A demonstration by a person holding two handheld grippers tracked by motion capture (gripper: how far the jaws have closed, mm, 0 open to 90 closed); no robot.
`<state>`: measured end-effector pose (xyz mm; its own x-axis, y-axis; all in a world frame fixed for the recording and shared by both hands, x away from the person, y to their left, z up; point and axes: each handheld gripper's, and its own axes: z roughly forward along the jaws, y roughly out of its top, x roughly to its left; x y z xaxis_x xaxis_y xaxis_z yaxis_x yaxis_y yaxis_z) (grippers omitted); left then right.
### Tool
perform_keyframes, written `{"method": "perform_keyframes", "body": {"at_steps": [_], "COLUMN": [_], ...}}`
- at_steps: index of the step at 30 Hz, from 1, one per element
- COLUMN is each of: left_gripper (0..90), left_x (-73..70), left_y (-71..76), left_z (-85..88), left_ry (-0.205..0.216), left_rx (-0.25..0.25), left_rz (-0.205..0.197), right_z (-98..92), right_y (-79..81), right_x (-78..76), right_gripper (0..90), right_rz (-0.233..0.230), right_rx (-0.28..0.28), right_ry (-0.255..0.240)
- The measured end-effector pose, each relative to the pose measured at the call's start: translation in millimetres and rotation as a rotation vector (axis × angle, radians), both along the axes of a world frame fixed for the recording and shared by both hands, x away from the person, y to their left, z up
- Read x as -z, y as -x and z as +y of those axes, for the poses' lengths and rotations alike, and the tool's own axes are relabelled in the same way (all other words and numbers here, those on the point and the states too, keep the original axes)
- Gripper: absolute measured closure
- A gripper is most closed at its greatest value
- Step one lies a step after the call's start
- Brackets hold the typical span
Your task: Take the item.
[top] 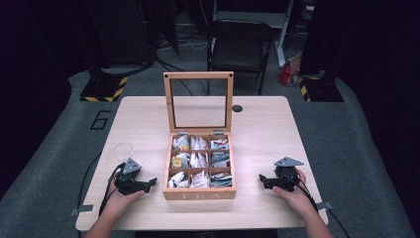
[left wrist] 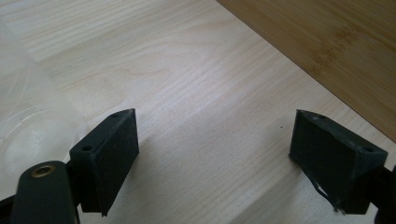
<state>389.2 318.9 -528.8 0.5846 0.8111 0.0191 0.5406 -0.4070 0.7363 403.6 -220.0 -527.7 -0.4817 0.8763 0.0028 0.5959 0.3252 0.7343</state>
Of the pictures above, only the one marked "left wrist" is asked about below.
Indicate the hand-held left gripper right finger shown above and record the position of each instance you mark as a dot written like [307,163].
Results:
[330,161]

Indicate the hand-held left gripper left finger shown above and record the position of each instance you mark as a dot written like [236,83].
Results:
[104,161]

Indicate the clear plastic container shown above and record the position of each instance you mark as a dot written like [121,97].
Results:
[28,124]

